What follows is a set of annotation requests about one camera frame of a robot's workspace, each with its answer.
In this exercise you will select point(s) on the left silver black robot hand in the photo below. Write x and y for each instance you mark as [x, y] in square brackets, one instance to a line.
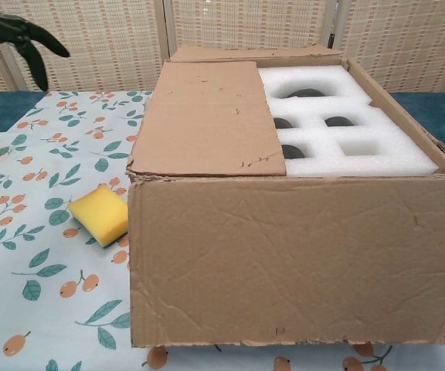
[10, 31]

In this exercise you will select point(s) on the brown cardboard box red tape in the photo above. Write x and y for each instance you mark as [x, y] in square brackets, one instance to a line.
[284, 263]

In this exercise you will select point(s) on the white foam insert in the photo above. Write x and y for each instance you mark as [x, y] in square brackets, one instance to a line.
[323, 164]

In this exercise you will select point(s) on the woven folding screen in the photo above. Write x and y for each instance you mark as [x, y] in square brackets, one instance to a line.
[102, 42]

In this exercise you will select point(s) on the floral print tablecloth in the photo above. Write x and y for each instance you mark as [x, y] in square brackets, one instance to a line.
[33, 232]

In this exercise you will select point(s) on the yellow sponge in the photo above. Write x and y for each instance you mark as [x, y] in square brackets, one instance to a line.
[99, 214]

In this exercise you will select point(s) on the black cylindrical cup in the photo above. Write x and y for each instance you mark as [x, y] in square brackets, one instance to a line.
[283, 123]
[338, 121]
[292, 151]

